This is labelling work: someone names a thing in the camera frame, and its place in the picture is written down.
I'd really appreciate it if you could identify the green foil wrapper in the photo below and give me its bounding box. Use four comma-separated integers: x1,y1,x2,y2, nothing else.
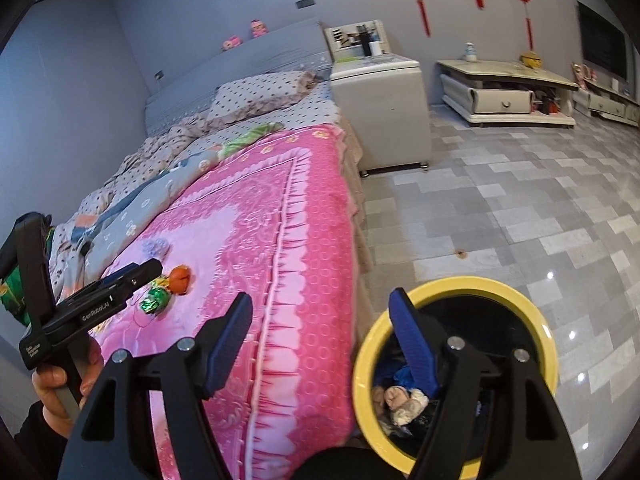
139,285,172,316

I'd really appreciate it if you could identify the green cloth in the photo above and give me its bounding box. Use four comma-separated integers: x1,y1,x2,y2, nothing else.
220,122,287,156

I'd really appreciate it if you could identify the yellow bin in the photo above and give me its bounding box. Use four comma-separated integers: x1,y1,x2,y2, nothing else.
351,276,557,480

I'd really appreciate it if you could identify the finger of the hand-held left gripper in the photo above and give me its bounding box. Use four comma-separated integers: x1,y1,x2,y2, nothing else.
100,261,141,286
112,258,164,292

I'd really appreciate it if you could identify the polka dot duvet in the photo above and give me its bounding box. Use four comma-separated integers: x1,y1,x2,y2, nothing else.
75,112,221,216

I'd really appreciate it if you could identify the black television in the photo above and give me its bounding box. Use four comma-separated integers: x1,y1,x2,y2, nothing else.
577,1,628,81

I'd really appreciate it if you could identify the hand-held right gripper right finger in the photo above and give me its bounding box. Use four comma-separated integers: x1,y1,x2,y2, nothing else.
387,287,568,480

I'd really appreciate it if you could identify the white TV cabinet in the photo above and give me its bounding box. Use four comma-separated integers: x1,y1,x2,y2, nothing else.
436,59,580,128

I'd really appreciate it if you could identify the person's left forearm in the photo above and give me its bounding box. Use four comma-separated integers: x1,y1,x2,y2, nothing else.
12,400,76,480

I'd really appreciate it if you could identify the pink floral blanket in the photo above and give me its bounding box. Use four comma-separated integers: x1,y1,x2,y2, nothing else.
92,127,368,480

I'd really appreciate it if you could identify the grey patterned quilt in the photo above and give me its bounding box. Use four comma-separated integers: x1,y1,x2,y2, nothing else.
65,145,223,281

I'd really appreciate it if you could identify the white nightstand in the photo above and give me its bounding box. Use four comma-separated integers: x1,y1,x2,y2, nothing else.
324,20,433,177

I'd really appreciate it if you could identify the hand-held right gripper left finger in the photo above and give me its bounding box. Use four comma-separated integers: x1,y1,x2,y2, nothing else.
62,291,255,480

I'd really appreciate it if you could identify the pink figurine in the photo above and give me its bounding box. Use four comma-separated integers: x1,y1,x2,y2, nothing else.
572,62,598,86

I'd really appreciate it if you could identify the person's left hand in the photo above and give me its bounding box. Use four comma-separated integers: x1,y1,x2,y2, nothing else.
31,334,105,438

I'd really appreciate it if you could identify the grey bed headboard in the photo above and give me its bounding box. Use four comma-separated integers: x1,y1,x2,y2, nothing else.
145,17,333,136

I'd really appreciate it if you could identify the white low cabinet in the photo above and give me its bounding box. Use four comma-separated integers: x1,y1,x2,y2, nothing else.
572,80,640,127

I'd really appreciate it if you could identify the polka dot pillow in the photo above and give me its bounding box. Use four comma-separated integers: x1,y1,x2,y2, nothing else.
206,71,317,122

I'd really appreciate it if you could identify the blue cloth glove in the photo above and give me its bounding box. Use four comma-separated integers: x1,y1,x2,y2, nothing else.
372,355,426,391

